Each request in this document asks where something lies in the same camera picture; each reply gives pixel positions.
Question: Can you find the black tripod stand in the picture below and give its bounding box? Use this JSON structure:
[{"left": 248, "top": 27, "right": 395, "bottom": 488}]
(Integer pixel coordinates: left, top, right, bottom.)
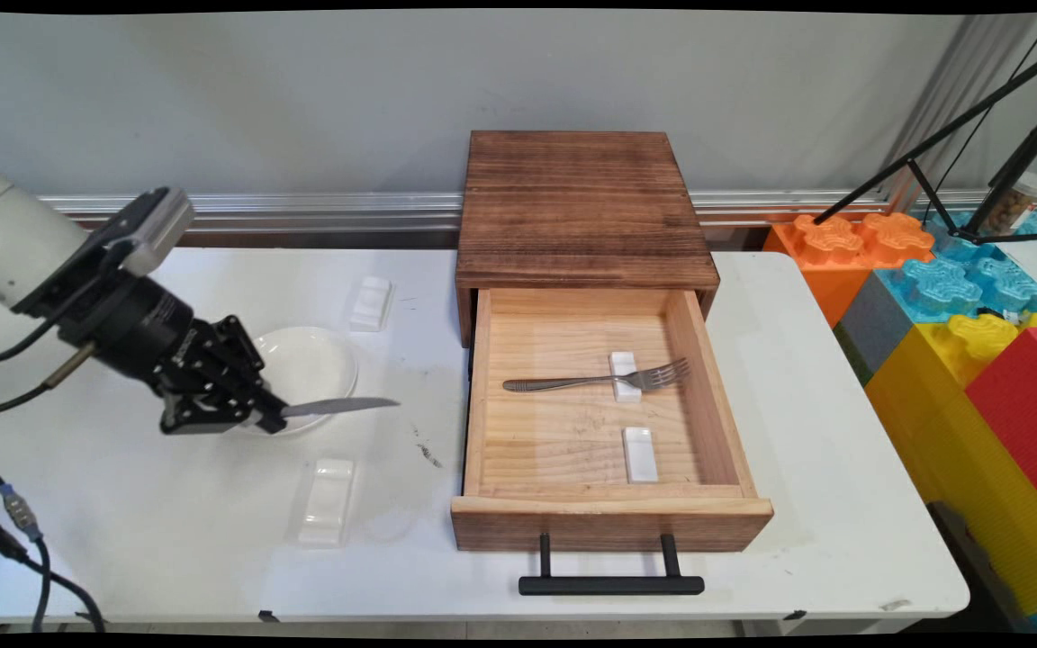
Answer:
[{"left": 811, "top": 36, "right": 1037, "bottom": 246}]

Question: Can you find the light blue toy block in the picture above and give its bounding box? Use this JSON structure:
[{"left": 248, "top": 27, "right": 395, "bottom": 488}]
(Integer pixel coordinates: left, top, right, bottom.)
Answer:
[
  {"left": 875, "top": 256, "right": 1037, "bottom": 325},
  {"left": 919, "top": 209, "right": 1037, "bottom": 264}
]

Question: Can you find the silver table knife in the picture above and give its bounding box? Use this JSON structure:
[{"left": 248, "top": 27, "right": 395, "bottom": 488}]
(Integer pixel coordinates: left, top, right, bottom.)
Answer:
[{"left": 280, "top": 397, "right": 402, "bottom": 419}]

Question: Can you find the black drawer handle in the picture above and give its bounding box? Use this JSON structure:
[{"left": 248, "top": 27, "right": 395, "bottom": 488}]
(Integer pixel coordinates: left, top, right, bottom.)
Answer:
[{"left": 518, "top": 533, "right": 707, "bottom": 597}]

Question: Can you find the light wooden drawer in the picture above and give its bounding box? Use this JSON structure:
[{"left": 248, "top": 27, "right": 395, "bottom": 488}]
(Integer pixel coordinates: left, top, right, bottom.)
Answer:
[{"left": 450, "top": 288, "right": 775, "bottom": 554}]

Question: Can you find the grey curtain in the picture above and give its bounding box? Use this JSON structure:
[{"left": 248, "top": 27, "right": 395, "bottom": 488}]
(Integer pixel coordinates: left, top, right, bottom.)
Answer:
[{"left": 879, "top": 13, "right": 1037, "bottom": 212}]

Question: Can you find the white cutlery rest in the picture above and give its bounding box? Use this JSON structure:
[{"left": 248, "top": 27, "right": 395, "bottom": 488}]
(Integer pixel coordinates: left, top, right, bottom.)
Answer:
[
  {"left": 349, "top": 275, "right": 393, "bottom": 334},
  {"left": 609, "top": 351, "right": 644, "bottom": 402},
  {"left": 296, "top": 458, "right": 357, "bottom": 548},
  {"left": 622, "top": 427, "right": 660, "bottom": 484}
]

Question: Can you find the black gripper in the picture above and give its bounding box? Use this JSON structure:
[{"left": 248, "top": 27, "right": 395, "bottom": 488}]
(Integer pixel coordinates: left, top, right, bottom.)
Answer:
[{"left": 58, "top": 273, "right": 291, "bottom": 438}]

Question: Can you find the grey toy block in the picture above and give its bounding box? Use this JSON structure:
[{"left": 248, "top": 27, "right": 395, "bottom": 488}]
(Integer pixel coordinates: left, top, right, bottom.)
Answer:
[{"left": 834, "top": 273, "right": 915, "bottom": 386}]

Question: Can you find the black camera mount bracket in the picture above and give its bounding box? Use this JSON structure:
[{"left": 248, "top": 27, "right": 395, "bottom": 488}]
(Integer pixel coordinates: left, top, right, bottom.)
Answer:
[{"left": 13, "top": 236, "right": 137, "bottom": 318}]

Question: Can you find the yellow toy block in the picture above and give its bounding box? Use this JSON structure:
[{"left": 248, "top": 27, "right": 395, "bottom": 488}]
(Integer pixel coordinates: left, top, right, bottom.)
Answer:
[{"left": 865, "top": 312, "right": 1037, "bottom": 617}]

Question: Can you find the clear jar with nuts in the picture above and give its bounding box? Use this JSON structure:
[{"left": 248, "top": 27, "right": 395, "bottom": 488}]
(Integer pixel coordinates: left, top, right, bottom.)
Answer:
[{"left": 987, "top": 171, "right": 1037, "bottom": 237}]

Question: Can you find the cable with grey connector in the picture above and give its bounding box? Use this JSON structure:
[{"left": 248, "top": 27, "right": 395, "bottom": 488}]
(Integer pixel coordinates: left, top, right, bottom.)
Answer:
[{"left": 0, "top": 342, "right": 98, "bottom": 633}]

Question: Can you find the red toy block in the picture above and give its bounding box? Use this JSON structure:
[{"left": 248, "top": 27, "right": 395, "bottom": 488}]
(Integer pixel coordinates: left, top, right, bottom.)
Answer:
[{"left": 964, "top": 326, "right": 1037, "bottom": 530}]

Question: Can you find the silver fork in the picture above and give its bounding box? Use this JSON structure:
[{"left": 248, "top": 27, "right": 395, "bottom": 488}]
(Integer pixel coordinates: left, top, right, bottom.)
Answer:
[{"left": 502, "top": 357, "right": 692, "bottom": 394}]

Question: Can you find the orange toy block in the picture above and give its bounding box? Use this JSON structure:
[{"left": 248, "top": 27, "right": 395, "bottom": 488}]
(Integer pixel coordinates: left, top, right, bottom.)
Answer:
[{"left": 762, "top": 212, "right": 936, "bottom": 329}]

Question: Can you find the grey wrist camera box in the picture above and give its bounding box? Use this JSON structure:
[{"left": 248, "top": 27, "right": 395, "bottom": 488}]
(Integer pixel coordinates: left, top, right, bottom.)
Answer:
[{"left": 118, "top": 186, "right": 197, "bottom": 278}]

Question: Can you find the aluminium wall rail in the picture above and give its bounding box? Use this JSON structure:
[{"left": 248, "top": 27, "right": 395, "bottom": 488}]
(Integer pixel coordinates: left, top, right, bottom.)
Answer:
[{"left": 37, "top": 187, "right": 1037, "bottom": 237}]

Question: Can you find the white round plate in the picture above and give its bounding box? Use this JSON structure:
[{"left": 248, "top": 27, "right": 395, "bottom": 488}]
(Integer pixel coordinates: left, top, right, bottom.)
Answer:
[{"left": 239, "top": 326, "right": 360, "bottom": 438}]

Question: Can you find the dark wooden cabinet box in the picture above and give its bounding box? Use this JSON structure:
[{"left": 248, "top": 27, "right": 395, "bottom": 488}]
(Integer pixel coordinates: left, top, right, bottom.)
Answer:
[{"left": 455, "top": 130, "right": 721, "bottom": 349}]

